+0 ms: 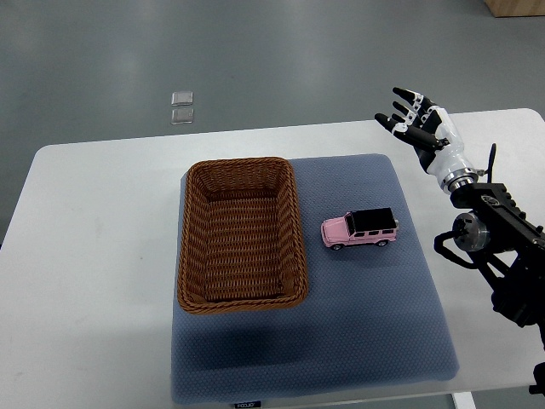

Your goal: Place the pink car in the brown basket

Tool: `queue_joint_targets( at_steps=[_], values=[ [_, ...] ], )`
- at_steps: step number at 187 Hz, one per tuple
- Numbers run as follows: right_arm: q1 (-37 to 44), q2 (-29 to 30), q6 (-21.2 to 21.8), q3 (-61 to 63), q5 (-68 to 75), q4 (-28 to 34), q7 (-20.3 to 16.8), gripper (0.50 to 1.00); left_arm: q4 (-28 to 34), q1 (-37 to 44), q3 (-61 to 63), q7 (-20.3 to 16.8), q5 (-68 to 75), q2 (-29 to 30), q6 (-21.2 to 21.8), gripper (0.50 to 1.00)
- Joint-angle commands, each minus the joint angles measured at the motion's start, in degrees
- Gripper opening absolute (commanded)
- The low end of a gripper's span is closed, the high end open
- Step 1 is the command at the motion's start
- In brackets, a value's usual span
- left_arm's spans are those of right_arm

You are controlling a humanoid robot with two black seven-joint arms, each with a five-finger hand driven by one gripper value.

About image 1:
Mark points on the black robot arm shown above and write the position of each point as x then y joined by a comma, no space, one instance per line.
494,237

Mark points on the pink toy car black roof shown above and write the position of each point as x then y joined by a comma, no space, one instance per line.
360,227

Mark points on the white table leg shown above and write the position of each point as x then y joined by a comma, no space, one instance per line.
463,400

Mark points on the brown wicker basket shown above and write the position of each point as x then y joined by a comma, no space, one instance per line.
242,246

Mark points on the wooden box corner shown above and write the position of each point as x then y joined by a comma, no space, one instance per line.
516,8

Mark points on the blue-grey textured mat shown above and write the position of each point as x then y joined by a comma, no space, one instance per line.
372,316

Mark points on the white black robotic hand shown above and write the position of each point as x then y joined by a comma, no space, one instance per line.
428,128

